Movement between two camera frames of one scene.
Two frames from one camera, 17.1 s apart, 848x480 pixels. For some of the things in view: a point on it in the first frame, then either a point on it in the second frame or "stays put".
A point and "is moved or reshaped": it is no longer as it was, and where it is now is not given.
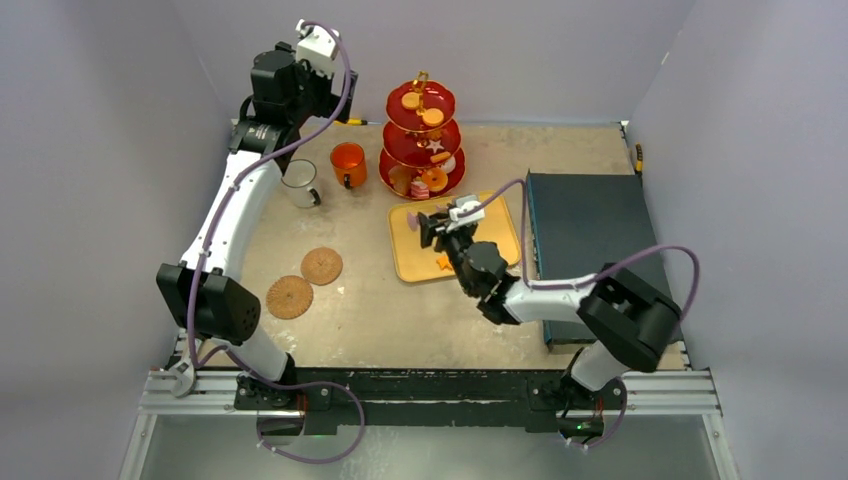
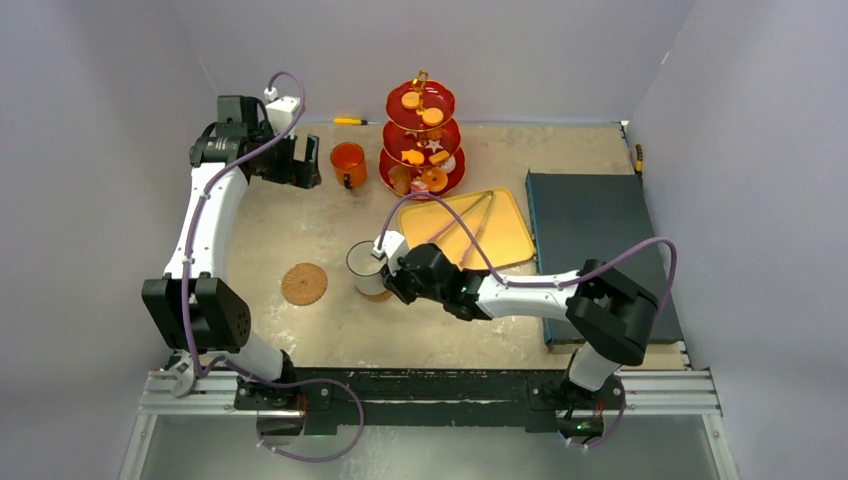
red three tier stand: (421, 159) stays put
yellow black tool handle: (639, 160) stays put
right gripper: (433, 230) to (396, 278)
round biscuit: (433, 117) stays put
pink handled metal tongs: (413, 221) is moved or reshaped
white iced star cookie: (435, 146) stays put
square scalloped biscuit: (440, 157) stays put
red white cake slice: (418, 189) stays put
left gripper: (331, 103) to (302, 174)
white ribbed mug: (298, 178) to (366, 268)
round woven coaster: (321, 266) to (379, 297)
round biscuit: (410, 100) stays put
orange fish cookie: (444, 264) is moved or reshaped
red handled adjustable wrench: (182, 368) stays put
